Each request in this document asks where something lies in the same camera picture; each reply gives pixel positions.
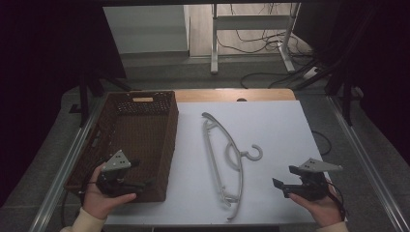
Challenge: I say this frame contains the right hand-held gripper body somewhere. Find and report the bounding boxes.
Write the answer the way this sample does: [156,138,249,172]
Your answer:
[289,157,343,202]

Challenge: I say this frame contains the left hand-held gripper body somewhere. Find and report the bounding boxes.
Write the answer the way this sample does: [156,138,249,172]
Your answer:
[96,149,137,198]

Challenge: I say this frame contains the brown woven basket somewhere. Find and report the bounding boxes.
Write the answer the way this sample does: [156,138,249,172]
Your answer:
[63,90,180,204]

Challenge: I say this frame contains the grey plastic clothes hanger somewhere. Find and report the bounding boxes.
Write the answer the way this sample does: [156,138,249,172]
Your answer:
[201,111,264,221]

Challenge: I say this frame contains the person's right hand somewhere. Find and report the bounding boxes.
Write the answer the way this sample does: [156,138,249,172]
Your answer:
[287,189,345,228]

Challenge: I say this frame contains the person's left hand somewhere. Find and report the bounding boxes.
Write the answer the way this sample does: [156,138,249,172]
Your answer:
[82,162,137,221]

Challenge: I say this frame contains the white table sheet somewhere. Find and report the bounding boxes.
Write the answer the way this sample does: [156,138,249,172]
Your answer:
[104,100,331,225]

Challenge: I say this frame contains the black metal stand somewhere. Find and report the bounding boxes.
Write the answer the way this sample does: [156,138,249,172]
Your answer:
[324,72,366,127]
[68,69,133,128]

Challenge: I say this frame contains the white power strip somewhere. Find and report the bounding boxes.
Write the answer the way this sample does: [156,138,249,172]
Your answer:
[302,66,321,80]

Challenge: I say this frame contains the wooden table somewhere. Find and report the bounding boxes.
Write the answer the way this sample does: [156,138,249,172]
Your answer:
[173,88,297,103]

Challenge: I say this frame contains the dark curtain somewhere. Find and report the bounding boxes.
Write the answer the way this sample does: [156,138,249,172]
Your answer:
[0,0,128,207]
[292,0,410,166]

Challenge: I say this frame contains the right hand-held gripper black cable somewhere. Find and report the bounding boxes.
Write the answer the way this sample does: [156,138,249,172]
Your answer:
[324,179,348,222]

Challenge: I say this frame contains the hand-held gripper black cable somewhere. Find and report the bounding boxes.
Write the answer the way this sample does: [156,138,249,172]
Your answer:
[60,162,107,228]
[324,179,348,222]

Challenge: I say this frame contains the left hand-held gripper black cable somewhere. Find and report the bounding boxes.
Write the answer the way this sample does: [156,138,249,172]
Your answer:
[60,162,107,228]

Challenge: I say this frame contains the black cable loop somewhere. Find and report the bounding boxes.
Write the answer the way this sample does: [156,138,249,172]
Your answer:
[310,130,333,157]

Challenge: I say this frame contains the aluminium rail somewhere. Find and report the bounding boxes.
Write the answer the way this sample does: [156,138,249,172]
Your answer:
[326,96,410,232]
[28,96,108,232]

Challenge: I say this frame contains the tangle of black floor cables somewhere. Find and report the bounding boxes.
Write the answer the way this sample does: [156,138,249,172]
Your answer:
[216,3,327,90]

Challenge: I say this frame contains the white metal desk frame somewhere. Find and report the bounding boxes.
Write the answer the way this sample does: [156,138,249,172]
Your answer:
[210,3,303,76]

